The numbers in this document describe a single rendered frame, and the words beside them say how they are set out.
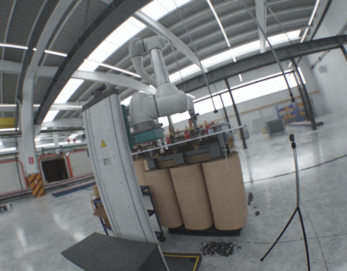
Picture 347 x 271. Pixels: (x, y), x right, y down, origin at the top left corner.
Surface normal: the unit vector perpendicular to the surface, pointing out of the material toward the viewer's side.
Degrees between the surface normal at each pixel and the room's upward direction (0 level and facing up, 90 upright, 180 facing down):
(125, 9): 180
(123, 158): 90
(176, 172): 90
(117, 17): 180
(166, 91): 77
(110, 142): 90
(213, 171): 90
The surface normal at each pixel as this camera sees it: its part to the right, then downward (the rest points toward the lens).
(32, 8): 0.19, 0.97
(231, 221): -0.50, 0.07
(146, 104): 0.10, -0.14
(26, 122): 0.83, -0.24
